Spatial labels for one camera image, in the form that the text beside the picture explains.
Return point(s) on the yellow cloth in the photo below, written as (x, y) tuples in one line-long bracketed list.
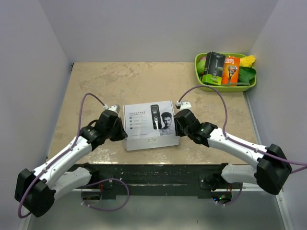
[(247, 61)]

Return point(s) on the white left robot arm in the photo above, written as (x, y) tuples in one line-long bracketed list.
[(38, 189)]

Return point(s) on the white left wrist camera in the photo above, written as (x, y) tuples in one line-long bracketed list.
[(115, 108)]

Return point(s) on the aluminium rail frame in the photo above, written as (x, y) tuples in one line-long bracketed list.
[(269, 188)]

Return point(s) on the black razor box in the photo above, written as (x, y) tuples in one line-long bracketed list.
[(213, 69)]

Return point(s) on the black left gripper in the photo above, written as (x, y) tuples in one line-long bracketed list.
[(122, 134)]

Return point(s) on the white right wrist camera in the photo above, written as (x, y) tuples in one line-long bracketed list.
[(183, 105)]

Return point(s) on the orange razor package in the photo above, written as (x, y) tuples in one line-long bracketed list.
[(231, 70)]

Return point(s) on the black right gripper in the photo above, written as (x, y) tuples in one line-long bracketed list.
[(178, 132)]

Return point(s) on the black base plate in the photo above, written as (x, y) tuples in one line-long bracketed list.
[(198, 180)]

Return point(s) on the green leaf item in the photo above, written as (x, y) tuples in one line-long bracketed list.
[(246, 74)]

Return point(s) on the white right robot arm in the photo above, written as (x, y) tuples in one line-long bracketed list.
[(266, 167)]

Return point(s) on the green plastic basket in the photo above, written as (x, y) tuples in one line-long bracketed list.
[(240, 87)]

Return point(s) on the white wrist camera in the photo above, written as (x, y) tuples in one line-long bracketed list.
[(115, 108), (183, 105)]

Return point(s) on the white clipper kit box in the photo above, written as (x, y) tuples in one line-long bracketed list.
[(149, 126)]

